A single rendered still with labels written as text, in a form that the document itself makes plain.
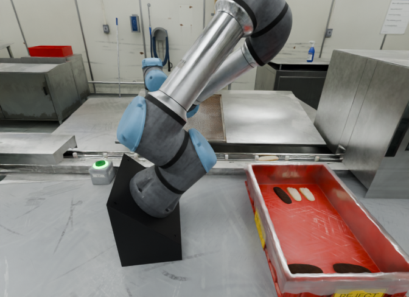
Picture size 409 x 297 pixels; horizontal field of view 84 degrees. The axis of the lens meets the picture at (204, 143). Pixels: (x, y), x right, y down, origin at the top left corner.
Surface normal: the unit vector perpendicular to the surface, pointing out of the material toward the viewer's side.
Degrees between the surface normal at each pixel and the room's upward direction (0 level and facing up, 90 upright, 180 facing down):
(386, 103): 90
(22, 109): 90
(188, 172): 96
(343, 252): 0
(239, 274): 0
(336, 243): 0
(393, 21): 90
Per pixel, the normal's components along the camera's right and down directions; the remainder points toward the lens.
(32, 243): 0.02, -0.88
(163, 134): 0.51, 0.29
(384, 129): -1.00, -0.01
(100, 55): -0.03, 0.42
